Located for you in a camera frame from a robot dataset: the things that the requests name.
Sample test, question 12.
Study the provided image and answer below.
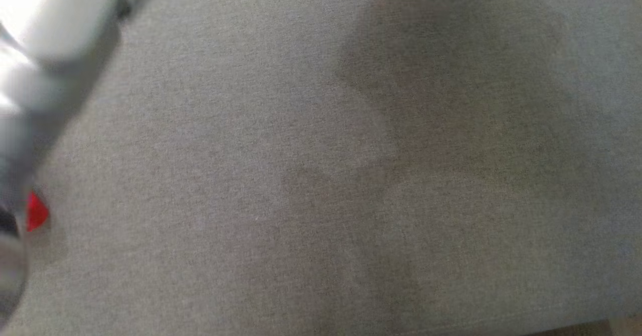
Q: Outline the red and white basketball jersey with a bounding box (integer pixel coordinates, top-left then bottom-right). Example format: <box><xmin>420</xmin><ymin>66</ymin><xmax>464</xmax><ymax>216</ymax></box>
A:
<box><xmin>25</xmin><ymin>191</ymin><xmax>51</xmax><ymax>233</ymax></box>

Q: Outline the yellow and grey sofa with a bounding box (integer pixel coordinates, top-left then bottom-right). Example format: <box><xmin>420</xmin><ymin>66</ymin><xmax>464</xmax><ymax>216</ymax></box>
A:
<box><xmin>0</xmin><ymin>0</ymin><xmax>642</xmax><ymax>336</ymax></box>

